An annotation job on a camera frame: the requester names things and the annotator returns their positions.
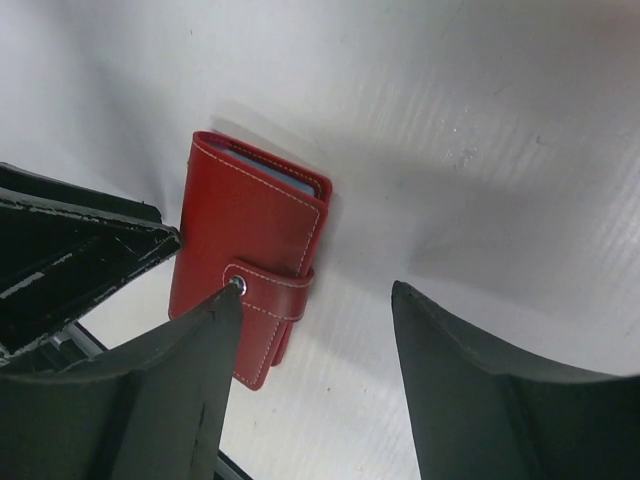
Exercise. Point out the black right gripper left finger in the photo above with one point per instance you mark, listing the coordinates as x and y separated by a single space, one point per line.
151 408

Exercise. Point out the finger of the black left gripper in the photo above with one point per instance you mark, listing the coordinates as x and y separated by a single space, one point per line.
64 250

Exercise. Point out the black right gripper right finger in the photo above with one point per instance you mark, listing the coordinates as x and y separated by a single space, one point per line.
482 408

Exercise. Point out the red leather card holder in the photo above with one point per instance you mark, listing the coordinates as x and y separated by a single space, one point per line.
252 219

